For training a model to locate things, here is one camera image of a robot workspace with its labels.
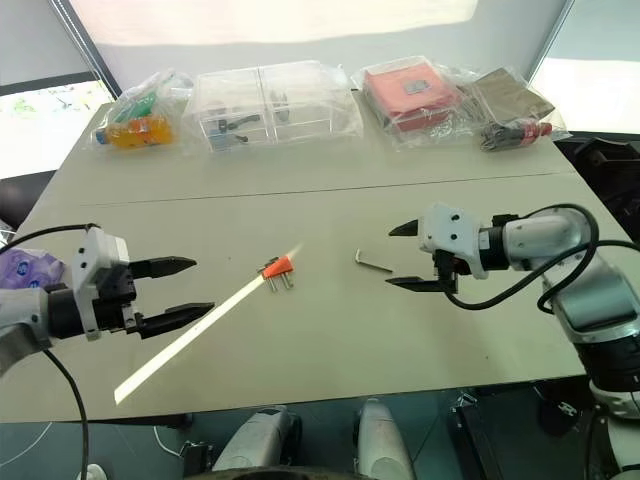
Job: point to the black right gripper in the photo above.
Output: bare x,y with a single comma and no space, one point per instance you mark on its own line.
450,265

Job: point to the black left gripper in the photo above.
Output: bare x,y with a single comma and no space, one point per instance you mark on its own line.
116,300

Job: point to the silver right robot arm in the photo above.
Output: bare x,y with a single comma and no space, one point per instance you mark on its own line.
590,300

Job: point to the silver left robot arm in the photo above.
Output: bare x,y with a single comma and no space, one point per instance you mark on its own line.
20,312

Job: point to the small metal hex key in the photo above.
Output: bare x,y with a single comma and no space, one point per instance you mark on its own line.
372,265

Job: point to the red plastic pin connector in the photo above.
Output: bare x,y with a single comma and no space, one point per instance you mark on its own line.
280,266

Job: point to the orange plug with metal prongs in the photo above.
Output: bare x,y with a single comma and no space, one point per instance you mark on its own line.
288,281

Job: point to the purple printed packet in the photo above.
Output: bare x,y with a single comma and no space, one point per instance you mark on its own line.
27,267

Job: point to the clear bag with red box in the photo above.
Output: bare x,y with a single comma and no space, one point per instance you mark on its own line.
415,102

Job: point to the black and red tool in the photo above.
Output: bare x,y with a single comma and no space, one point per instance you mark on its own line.
515,135

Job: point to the red flat box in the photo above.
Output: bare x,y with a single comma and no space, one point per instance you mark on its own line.
412,95

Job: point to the orange drink bottle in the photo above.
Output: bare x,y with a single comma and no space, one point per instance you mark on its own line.
142,131

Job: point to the white rounded robot leg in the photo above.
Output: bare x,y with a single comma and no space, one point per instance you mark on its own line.
255,440
382,440

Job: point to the dark seat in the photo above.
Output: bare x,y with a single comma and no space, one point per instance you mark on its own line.
22,197

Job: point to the clear bag with bottles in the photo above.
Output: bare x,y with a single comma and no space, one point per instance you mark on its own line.
142,112

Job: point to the clear bag with brown pouch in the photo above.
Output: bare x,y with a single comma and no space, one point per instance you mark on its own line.
520,107

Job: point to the green bottle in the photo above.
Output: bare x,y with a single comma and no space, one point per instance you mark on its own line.
139,107

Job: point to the brown pouch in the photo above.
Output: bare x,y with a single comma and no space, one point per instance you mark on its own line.
515,95

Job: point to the black chair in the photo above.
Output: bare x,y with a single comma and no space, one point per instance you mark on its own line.
607,175

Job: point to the clear acrylic drawer box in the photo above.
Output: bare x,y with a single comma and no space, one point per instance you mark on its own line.
270,107

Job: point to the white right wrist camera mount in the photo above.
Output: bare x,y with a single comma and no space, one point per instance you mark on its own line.
450,230

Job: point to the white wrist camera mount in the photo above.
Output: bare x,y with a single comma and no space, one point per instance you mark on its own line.
450,230
97,252

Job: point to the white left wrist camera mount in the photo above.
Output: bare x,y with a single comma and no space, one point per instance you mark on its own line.
97,252

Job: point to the dark window frame post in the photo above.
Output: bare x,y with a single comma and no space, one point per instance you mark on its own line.
87,50
547,42

